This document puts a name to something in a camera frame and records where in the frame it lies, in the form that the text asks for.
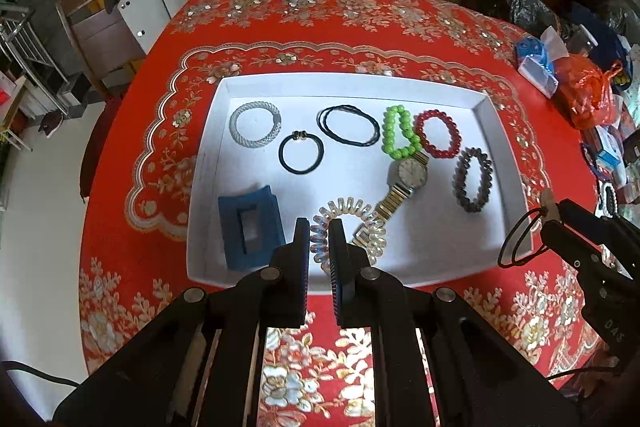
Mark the orange plastic bag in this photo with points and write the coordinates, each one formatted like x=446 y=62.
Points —
x=590 y=92

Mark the dark blue bag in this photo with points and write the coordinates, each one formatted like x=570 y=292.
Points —
x=600 y=32

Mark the blue hair claw clip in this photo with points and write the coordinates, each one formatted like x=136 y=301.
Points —
x=230 y=227

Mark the black plastic bag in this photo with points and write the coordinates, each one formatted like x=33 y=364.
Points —
x=525 y=7

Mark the metal rack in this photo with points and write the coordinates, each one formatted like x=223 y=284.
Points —
x=25 y=57

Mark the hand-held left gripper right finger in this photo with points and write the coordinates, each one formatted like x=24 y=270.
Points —
x=335 y=267

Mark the blue and white box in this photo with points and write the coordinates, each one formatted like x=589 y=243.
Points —
x=537 y=67

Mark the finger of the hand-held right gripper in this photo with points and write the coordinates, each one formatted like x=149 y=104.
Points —
x=580 y=213
x=565 y=242

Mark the white rectangular tray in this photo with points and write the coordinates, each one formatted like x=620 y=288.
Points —
x=350 y=172

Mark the thin black tie wooden charm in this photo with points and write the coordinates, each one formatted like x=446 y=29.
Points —
x=548 y=207

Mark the gold band wristwatch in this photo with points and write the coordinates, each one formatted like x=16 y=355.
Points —
x=411 y=172

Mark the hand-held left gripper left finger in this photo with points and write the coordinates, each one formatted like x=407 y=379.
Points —
x=303 y=267

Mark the brown wooden chair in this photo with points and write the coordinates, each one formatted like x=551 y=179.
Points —
x=95 y=42

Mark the red floral tablecloth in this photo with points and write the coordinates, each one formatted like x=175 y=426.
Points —
x=150 y=147

